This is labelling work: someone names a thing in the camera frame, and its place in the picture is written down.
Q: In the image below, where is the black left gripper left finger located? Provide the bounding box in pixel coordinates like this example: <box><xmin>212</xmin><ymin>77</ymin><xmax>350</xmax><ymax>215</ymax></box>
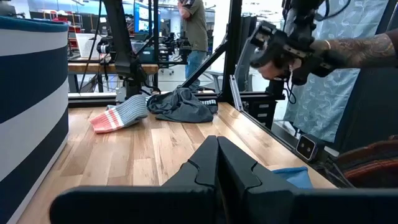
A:
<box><xmin>49</xmin><ymin>134</ymin><xmax>220</xmax><ymax>224</ymax></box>

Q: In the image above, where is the blue sock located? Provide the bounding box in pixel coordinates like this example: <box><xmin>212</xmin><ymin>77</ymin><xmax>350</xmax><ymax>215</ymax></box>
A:
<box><xmin>271</xmin><ymin>166</ymin><xmax>314</xmax><ymax>190</ymax></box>

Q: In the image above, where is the blue lit monitor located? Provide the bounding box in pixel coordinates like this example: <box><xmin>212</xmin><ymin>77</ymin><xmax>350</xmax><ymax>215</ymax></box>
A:
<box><xmin>134</xmin><ymin>2</ymin><xmax>161</xmax><ymax>34</ymax></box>

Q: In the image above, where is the black frame post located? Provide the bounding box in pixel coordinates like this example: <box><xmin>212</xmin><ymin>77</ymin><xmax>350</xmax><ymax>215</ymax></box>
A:
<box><xmin>221</xmin><ymin>0</ymin><xmax>244</xmax><ymax>103</ymax></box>
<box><xmin>147</xmin><ymin>0</ymin><xmax>160</xmax><ymax>90</ymax></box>

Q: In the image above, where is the person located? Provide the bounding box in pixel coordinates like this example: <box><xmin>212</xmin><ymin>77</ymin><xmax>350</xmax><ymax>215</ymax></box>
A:
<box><xmin>177</xmin><ymin>0</ymin><xmax>209</xmax><ymax>91</ymax></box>

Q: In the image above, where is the white container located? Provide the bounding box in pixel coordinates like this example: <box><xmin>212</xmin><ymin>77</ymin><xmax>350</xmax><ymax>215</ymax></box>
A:
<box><xmin>75</xmin><ymin>32</ymin><xmax>103</xmax><ymax>60</ymax></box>

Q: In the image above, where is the black drawer unit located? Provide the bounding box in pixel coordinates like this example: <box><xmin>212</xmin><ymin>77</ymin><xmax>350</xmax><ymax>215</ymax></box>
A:
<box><xmin>244</xmin><ymin>91</ymin><xmax>285</xmax><ymax>130</ymax></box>

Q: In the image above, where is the person's forearm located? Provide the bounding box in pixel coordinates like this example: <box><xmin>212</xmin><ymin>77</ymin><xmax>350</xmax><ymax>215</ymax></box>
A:
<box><xmin>323</xmin><ymin>29</ymin><xmax>398</xmax><ymax>70</ymax></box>

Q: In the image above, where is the table-level camera box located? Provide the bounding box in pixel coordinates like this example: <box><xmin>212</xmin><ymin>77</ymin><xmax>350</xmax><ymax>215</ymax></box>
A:
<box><xmin>295</xmin><ymin>133</ymin><xmax>320</xmax><ymax>162</ymax></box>

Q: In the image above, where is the black frame rail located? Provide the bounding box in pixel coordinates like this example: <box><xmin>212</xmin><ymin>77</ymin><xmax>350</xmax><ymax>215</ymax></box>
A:
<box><xmin>68</xmin><ymin>92</ymin><xmax>224</xmax><ymax>108</ymax></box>

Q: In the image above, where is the grey chair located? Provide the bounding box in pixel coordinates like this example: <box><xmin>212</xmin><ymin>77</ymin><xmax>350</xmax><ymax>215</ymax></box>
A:
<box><xmin>203</xmin><ymin>70</ymin><xmax>224</xmax><ymax>93</ymax></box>

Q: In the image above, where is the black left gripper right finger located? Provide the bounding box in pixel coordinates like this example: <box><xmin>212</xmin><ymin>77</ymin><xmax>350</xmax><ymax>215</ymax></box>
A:
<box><xmin>216</xmin><ymin>136</ymin><xmax>398</xmax><ymax>224</ymax></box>

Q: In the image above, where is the pale blue patterned curtain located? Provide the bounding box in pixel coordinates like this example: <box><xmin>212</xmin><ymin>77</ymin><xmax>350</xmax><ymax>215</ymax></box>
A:
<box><xmin>283</xmin><ymin>0</ymin><xmax>389</xmax><ymax>144</ymax></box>

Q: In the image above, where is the dark grey underwear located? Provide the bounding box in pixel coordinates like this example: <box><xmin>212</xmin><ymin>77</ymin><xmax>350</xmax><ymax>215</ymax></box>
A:
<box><xmin>146</xmin><ymin>86</ymin><xmax>220</xmax><ymax>124</ymax></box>

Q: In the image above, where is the silver aluminium extrusion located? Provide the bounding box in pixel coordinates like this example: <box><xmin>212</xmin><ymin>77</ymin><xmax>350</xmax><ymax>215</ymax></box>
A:
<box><xmin>229</xmin><ymin>74</ymin><xmax>246</xmax><ymax>112</ymax></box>

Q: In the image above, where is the navy white striped fabric bin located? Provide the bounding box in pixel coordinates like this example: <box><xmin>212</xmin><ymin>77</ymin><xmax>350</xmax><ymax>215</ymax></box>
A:
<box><xmin>0</xmin><ymin>15</ymin><xmax>70</xmax><ymax>224</ymax></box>

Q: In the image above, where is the wooden background table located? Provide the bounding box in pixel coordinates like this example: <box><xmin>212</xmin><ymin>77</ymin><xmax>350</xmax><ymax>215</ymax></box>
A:
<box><xmin>67</xmin><ymin>62</ymin><xmax>159</xmax><ymax>94</ymax></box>

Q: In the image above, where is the grey sock with pink stripes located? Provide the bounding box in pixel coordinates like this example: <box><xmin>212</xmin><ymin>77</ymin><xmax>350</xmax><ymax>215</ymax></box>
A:
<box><xmin>89</xmin><ymin>94</ymin><xmax>150</xmax><ymax>134</ymax></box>

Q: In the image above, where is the person's hand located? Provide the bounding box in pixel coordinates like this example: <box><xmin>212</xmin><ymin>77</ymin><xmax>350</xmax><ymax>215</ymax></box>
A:
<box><xmin>257</xmin><ymin>39</ymin><xmax>332</xmax><ymax>82</ymax></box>

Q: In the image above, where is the black frame brace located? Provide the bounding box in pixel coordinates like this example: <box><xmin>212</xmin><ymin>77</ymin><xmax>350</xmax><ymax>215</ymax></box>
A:
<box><xmin>180</xmin><ymin>39</ymin><xmax>229</xmax><ymax>91</ymax></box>

